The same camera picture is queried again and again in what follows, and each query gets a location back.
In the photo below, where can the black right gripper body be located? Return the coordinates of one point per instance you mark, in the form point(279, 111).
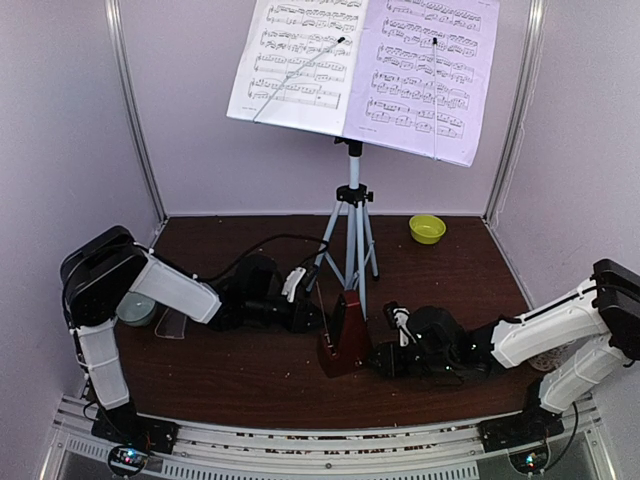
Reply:
point(400, 368)

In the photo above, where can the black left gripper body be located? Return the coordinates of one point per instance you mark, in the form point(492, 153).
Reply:
point(296, 320)

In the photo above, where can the brown wooden metronome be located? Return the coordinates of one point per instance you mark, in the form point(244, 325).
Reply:
point(344, 344)

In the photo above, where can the white perforated music stand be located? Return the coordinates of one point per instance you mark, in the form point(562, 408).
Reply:
point(360, 244)

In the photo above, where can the clear plastic metronome cover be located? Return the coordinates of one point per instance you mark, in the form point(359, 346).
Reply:
point(171, 325)

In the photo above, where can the sheet music page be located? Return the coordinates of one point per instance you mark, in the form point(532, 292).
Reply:
point(297, 67)

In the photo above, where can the lavender bottom paper sheet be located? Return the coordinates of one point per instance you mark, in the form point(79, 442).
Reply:
point(422, 75)

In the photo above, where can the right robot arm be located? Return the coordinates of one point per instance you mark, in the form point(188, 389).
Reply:
point(602, 311)

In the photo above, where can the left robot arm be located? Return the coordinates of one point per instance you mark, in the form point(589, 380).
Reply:
point(113, 275)

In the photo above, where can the lime green bowl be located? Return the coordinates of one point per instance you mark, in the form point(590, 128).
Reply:
point(427, 229)

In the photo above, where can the patterned yellow-lined mug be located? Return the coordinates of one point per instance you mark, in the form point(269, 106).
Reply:
point(547, 361)

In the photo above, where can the pale celadon bowl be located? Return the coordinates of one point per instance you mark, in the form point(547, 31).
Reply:
point(136, 310)

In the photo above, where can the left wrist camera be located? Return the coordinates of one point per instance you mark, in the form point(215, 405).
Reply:
point(298, 280)

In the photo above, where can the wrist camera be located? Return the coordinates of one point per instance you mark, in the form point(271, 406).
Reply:
point(298, 280)
point(397, 317)

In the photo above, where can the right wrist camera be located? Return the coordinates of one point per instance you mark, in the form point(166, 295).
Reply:
point(397, 317)

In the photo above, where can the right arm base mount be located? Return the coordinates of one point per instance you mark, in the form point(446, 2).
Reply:
point(515, 431)

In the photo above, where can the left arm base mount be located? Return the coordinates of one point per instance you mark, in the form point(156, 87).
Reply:
point(144, 434)

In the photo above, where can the aluminium front rail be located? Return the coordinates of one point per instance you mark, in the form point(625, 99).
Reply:
point(444, 450)

